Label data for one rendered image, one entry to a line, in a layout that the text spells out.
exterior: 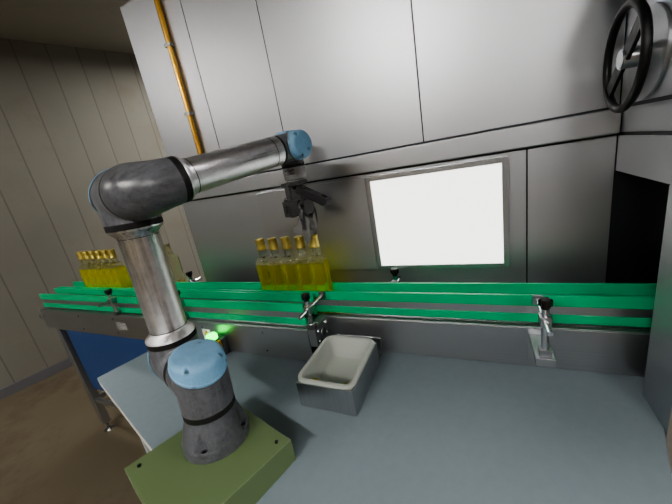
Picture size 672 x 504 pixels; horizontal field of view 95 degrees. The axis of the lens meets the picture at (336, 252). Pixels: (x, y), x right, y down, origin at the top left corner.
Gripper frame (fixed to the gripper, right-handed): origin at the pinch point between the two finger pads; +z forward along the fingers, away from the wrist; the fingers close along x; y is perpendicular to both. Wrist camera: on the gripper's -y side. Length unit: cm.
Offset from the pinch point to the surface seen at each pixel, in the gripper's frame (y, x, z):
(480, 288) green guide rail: -52, -2, 20
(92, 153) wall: 274, -110, -70
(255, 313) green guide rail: 22.7, 12.7, 23.4
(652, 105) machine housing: -86, 4, -23
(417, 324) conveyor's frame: -33.7, 6.9, 28.6
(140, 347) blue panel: 101, 10, 46
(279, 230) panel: 21.6, -12.7, -0.8
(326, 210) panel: -1.3, -12.0, -6.9
